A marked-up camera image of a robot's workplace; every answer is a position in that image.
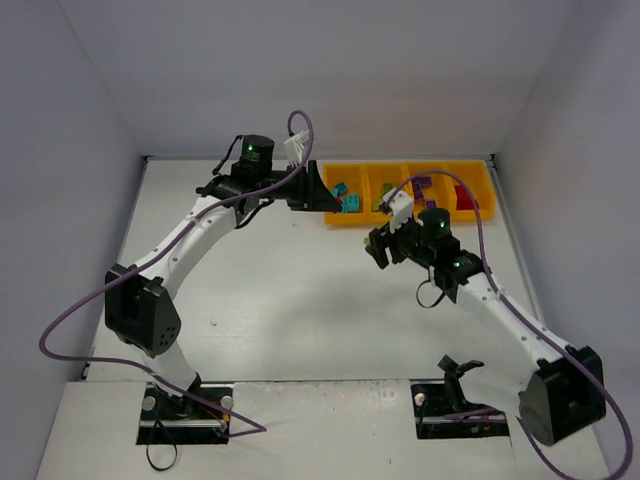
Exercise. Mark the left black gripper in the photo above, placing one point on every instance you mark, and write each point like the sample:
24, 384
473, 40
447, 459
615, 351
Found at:
310, 186

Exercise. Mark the long teal lego brick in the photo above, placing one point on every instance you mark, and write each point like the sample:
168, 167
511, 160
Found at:
347, 208

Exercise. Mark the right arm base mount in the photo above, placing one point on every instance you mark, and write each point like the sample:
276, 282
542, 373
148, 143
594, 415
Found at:
442, 412

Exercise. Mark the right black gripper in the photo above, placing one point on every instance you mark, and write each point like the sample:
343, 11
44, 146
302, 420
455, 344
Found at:
388, 242

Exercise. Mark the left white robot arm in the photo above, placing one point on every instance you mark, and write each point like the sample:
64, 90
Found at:
140, 300

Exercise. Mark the yellow divided container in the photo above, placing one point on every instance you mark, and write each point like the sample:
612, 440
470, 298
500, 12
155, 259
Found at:
367, 179

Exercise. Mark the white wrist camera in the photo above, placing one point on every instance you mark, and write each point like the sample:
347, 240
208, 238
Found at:
399, 206
296, 147

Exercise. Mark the cupcake purple lego piece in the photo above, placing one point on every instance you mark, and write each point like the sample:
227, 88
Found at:
422, 182

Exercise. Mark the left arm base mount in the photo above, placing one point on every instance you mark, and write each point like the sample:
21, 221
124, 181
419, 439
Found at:
172, 421

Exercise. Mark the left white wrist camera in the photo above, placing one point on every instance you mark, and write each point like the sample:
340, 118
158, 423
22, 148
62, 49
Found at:
296, 147

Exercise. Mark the red two-by-four lego brick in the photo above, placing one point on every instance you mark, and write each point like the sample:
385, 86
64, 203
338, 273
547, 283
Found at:
465, 203

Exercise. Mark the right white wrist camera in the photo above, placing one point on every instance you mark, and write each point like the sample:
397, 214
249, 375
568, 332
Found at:
399, 206

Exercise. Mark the small red lego brick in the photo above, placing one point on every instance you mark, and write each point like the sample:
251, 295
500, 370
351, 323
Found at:
461, 193

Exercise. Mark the dark teal square brick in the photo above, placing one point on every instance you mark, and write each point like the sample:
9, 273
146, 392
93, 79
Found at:
339, 190

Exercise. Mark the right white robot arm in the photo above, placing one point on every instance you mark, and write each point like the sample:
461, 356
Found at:
552, 389

